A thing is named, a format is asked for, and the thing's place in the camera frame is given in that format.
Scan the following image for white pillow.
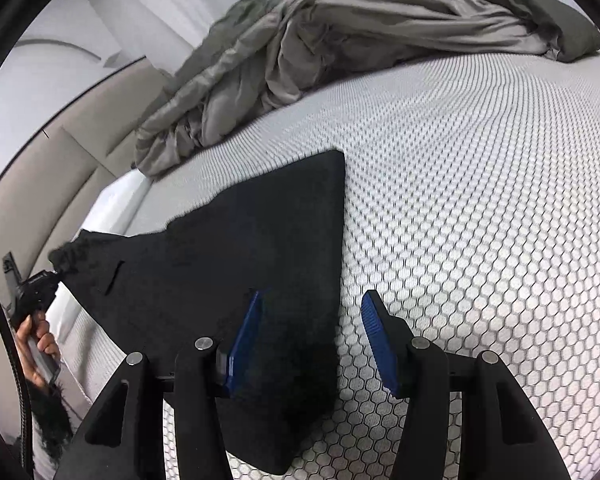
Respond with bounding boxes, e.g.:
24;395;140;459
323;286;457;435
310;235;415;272
45;169;156;341

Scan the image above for beige padded headboard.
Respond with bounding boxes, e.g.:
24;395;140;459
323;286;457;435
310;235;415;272
0;55;181;311

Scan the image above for black pants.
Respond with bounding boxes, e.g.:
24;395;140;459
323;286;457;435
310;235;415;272
47;149;348;476

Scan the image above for grey duvet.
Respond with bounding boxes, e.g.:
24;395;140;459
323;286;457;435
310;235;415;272
132;0;600;178

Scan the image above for person's left forearm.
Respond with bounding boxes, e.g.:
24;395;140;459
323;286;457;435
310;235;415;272
27;384;76;467

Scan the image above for honeycomb patterned mattress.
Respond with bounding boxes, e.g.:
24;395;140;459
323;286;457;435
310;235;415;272
30;47;600;480

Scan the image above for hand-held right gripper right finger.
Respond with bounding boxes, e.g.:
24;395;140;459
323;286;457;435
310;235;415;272
361;290;563;480

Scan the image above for person's left hand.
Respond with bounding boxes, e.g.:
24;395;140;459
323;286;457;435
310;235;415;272
14;309;62;390

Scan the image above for black braided cable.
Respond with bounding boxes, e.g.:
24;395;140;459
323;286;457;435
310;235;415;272
0;264;34;476

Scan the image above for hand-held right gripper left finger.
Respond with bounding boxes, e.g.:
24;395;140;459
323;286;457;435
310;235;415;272
55;289;266;480

